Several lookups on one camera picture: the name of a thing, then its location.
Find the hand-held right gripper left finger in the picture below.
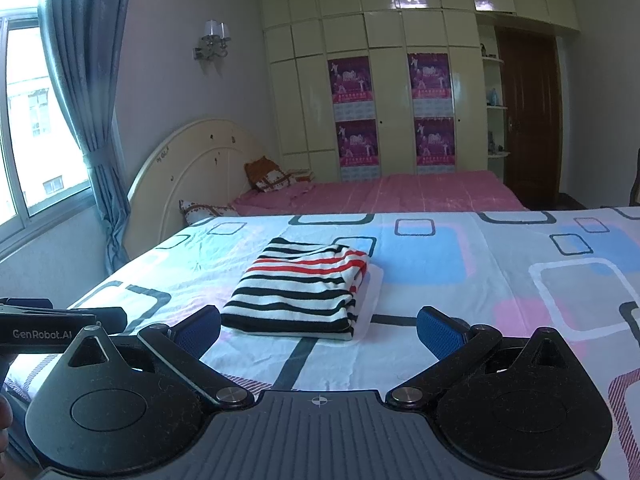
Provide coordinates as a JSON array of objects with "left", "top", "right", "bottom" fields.
[{"left": 62, "top": 305, "right": 256, "bottom": 408}]

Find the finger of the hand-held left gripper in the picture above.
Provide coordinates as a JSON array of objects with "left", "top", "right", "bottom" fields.
[
  {"left": 92, "top": 306, "right": 127, "bottom": 336},
  {"left": 0, "top": 298, "right": 53, "bottom": 312}
]

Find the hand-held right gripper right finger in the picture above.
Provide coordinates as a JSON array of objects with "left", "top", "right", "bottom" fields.
[{"left": 387, "top": 305, "right": 581, "bottom": 408}]

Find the striped knit sweater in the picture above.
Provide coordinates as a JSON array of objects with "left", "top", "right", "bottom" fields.
[{"left": 220, "top": 236, "right": 372, "bottom": 342}]

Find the person's left hand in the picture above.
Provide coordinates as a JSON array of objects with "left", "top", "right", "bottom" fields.
[{"left": 0, "top": 392, "right": 14, "bottom": 461}]

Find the floral pillow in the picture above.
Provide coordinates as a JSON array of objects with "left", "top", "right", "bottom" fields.
[{"left": 179, "top": 199, "right": 241, "bottom": 227}]

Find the orange pillow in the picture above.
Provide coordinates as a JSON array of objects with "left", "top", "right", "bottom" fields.
[{"left": 244, "top": 156, "right": 293, "bottom": 193}]

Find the cream headboard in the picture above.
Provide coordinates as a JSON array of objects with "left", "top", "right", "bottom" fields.
[{"left": 122, "top": 119, "right": 266, "bottom": 261}]

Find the white patterned pillow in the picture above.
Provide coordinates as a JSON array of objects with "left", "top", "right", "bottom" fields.
[{"left": 282, "top": 167, "right": 317, "bottom": 188}]

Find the window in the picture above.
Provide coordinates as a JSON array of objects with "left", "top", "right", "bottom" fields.
[{"left": 0, "top": 7, "right": 96, "bottom": 233}]

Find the brown wooden door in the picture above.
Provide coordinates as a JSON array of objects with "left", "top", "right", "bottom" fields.
[{"left": 495, "top": 27, "right": 563, "bottom": 206}]

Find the wooden chair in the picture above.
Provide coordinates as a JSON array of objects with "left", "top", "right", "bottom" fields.
[{"left": 629, "top": 147, "right": 640, "bottom": 206}]

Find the blue curtain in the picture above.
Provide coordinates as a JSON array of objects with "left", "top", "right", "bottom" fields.
[{"left": 37, "top": 0, "right": 138, "bottom": 276}]

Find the cream corner shelf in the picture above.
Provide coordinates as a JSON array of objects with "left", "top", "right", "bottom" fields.
[{"left": 477, "top": 25, "right": 511, "bottom": 176}]

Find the cream wardrobe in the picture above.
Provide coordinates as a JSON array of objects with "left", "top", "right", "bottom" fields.
[{"left": 256, "top": 0, "right": 581, "bottom": 183}]

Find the purple wall poster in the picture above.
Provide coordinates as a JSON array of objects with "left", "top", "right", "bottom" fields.
[
  {"left": 414, "top": 116, "right": 457, "bottom": 173},
  {"left": 406, "top": 52, "right": 453, "bottom": 118},
  {"left": 335, "top": 119, "right": 379, "bottom": 183},
  {"left": 327, "top": 56, "right": 376, "bottom": 121}
]

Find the glass wall lamp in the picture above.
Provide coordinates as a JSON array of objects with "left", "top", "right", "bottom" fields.
[{"left": 192, "top": 20, "right": 233, "bottom": 61}]

